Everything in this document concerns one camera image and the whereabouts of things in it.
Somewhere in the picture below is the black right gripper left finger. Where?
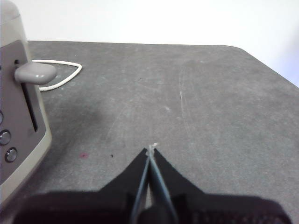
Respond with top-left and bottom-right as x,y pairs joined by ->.
99,148 -> 150,206

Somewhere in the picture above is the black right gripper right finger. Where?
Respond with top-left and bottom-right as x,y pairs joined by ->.
150,148 -> 206,206

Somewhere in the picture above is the grey toaster lever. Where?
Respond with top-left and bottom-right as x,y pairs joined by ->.
14,62 -> 58,85

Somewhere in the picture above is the cream two-slot toaster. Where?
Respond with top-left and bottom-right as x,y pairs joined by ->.
0,0 -> 53,209

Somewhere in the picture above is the white power cable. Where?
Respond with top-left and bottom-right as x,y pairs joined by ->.
31,59 -> 83,92

